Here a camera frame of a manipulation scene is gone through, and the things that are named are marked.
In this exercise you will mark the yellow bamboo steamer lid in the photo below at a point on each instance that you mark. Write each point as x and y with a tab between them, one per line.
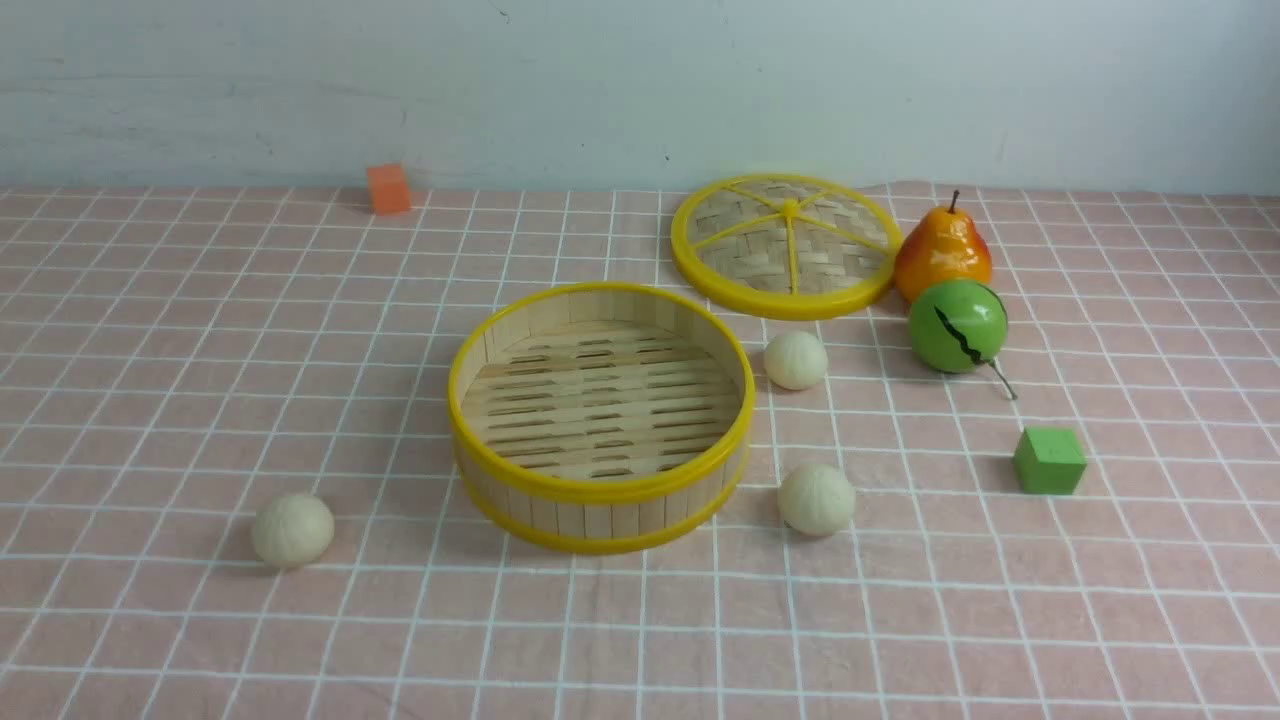
785	247

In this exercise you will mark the orange cube block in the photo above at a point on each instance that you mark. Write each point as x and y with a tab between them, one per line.
389	189

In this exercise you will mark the pink checkered tablecloth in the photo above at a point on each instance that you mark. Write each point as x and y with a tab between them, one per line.
176	358

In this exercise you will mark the white bun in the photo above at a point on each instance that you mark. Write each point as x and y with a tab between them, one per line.
795	360
292	531
816	499

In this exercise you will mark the green toy melon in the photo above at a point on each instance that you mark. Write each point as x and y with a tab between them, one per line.
958	326

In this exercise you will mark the orange yellow toy pear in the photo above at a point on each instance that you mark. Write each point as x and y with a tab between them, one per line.
944	245

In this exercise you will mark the yellow bamboo steamer tray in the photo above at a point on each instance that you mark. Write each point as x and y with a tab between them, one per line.
601	417

